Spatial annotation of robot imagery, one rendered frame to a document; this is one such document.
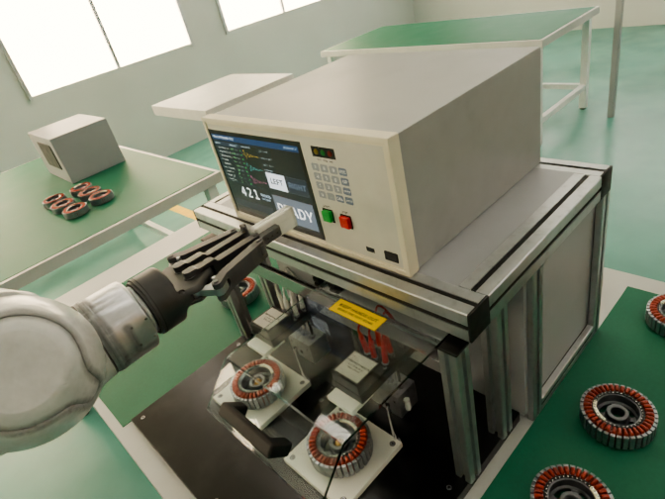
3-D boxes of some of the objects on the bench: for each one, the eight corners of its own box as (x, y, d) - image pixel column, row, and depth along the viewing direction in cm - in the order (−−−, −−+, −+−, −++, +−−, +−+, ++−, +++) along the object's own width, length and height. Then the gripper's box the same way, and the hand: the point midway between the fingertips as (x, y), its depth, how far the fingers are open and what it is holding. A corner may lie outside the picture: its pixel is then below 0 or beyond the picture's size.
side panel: (533, 421, 86) (533, 275, 69) (518, 413, 88) (513, 269, 71) (598, 329, 100) (611, 189, 83) (583, 323, 102) (592, 186, 85)
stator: (227, 288, 144) (223, 278, 142) (262, 282, 142) (258, 272, 140) (217, 313, 134) (213, 302, 132) (255, 307, 132) (251, 296, 131)
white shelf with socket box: (252, 242, 165) (205, 110, 142) (198, 219, 191) (150, 105, 167) (324, 195, 184) (293, 73, 160) (265, 181, 209) (232, 73, 185)
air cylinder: (402, 419, 89) (397, 398, 87) (371, 400, 95) (366, 380, 92) (418, 400, 92) (415, 380, 89) (388, 383, 97) (383, 363, 94)
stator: (346, 492, 78) (341, 479, 77) (298, 458, 86) (293, 446, 84) (386, 441, 85) (382, 428, 83) (338, 414, 92) (334, 401, 90)
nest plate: (344, 514, 77) (342, 509, 76) (286, 462, 87) (284, 457, 86) (403, 446, 85) (402, 442, 84) (342, 406, 95) (341, 402, 94)
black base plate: (339, 671, 62) (335, 664, 61) (135, 426, 106) (131, 419, 105) (520, 420, 86) (520, 412, 85) (293, 304, 130) (291, 298, 129)
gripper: (133, 315, 63) (272, 227, 75) (179, 355, 54) (330, 248, 66) (106, 268, 59) (257, 183, 71) (152, 304, 50) (317, 199, 62)
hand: (273, 226), depth 67 cm, fingers closed
